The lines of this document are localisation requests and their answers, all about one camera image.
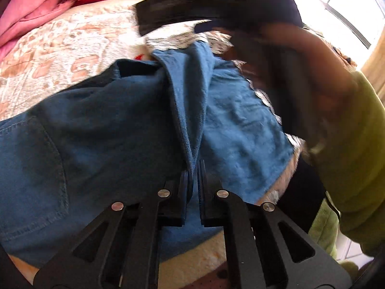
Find green fleece clothing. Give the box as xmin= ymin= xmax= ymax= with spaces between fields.
xmin=308 ymin=200 xmax=360 ymax=273

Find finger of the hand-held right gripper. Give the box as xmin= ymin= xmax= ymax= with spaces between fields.
xmin=135 ymin=0 xmax=303 ymax=39
xmin=194 ymin=20 xmax=266 ymax=34

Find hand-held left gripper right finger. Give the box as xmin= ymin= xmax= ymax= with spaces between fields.
xmin=197 ymin=159 xmax=353 ymax=289

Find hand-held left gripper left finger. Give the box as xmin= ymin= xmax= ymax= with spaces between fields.
xmin=32 ymin=170 xmax=195 ymax=289

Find black cloth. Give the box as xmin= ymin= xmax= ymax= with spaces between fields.
xmin=276 ymin=156 xmax=329 ymax=236

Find printed pink white blanket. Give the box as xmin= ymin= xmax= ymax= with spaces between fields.
xmin=0 ymin=0 xmax=304 ymax=289

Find brown patterned cloth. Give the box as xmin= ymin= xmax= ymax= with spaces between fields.
xmin=186 ymin=261 xmax=233 ymax=289

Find person's right hand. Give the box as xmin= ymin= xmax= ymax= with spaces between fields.
xmin=224 ymin=23 xmax=360 ymax=158

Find blue denim pants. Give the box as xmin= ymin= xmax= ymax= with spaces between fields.
xmin=0 ymin=32 xmax=305 ymax=269

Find pink quilt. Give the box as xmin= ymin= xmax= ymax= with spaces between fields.
xmin=0 ymin=0 xmax=76 ymax=62

